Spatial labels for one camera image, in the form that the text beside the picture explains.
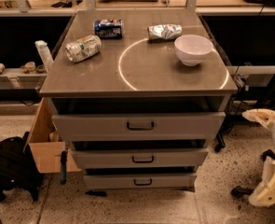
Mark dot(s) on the white plastic bottle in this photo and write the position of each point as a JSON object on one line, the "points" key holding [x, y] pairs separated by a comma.
{"points": [[44, 53]]}

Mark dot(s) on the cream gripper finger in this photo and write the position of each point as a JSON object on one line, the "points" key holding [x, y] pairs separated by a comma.
{"points": [[265, 117], [264, 193]]}

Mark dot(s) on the small round cups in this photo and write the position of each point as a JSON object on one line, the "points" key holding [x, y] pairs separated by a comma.
{"points": [[30, 67]]}

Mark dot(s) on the white bowl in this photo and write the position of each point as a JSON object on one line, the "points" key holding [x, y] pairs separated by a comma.
{"points": [[192, 49]]}

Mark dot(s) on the grey top drawer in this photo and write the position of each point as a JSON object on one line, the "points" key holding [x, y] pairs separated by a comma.
{"points": [[131, 127]]}

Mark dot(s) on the grey drawer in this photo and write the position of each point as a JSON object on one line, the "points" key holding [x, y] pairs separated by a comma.
{"points": [[140, 158], [131, 127], [147, 181]]}

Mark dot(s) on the black backpack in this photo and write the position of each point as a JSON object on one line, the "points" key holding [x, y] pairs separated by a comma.
{"points": [[17, 167]]}

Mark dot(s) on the grey drawer cabinet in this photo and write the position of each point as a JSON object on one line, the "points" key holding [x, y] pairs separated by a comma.
{"points": [[133, 75]]}

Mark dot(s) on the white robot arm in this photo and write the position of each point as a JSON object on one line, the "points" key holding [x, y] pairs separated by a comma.
{"points": [[264, 193]]}

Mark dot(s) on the blue soda can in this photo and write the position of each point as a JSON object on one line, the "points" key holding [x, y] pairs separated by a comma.
{"points": [[108, 28]]}

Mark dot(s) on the cardboard box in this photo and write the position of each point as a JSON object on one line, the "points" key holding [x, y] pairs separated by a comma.
{"points": [[46, 145]]}

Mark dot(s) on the black office chair base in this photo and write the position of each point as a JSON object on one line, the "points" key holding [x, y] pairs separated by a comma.
{"points": [[238, 191]]}

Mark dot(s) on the grey bottom drawer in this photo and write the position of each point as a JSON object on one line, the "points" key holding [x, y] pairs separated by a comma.
{"points": [[147, 181]]}

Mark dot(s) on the crushed silver can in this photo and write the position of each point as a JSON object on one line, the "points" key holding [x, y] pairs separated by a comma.
{"points": [[164, 32]]}

